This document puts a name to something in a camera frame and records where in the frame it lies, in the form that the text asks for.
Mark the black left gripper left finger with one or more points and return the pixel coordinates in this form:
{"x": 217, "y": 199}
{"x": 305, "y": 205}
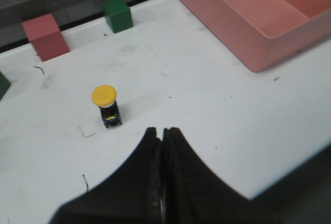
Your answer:
{"x": 130, "y": 195}

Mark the pink cube block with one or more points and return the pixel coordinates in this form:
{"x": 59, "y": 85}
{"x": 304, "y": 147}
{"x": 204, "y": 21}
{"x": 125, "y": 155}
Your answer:
{"x": 46, "y": 37}

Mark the green cube block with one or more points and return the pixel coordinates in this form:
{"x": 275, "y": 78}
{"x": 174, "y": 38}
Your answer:
{"x": 118, "y": 15}

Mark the pink plastic bin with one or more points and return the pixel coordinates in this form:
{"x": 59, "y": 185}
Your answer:
{"x": 262, "y": 33}

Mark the dark green block at edge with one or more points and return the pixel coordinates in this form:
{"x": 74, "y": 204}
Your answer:
{"x": 5, "y": 85}

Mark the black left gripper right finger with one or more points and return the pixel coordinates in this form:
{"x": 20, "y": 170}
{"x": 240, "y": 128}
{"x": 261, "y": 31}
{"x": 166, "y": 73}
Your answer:
{"x": 192, "y": 193}

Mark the yellow push button switch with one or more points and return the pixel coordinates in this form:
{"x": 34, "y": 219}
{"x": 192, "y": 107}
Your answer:
{"x": 104, "y": 97}

